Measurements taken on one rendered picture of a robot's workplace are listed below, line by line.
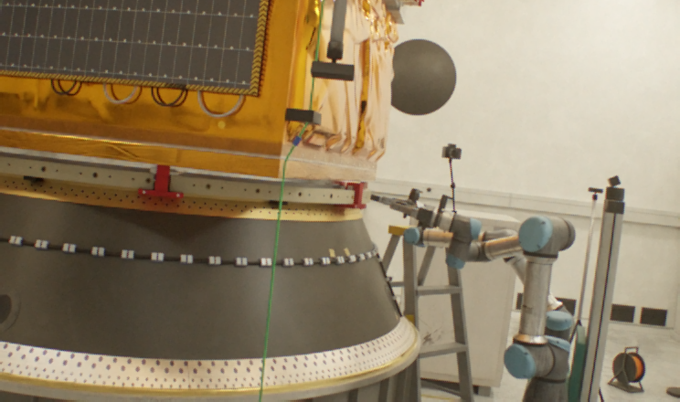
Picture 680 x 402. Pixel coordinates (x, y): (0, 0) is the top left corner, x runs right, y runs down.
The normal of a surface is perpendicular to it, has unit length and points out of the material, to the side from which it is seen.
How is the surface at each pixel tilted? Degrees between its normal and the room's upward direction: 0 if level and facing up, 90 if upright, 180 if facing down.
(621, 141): 90
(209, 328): 62
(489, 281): 90
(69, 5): 90
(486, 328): 90
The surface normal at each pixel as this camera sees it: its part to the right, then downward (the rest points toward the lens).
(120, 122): -0.18, 0.07
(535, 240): -0.77, -0.21
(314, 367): 0.55, -0.66
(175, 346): 0.37, -0.40
